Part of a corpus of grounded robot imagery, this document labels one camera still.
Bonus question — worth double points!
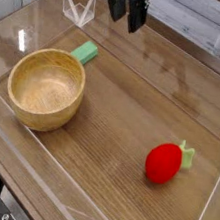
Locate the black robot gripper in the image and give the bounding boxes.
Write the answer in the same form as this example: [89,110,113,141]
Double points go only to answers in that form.
[108,0,149,33]

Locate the clear acrylic corner bracket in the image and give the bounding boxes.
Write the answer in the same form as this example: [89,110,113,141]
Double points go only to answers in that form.
[62,0,96,28]

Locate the wooden bowl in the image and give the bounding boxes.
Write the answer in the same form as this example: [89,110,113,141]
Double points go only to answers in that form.
[7,48,86,131]

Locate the red plush strawberry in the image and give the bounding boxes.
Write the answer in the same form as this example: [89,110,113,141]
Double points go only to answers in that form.
[144,141,196,184]

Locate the green rectangular block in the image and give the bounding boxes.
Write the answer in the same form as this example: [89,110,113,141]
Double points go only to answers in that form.
[71,41,98,65]

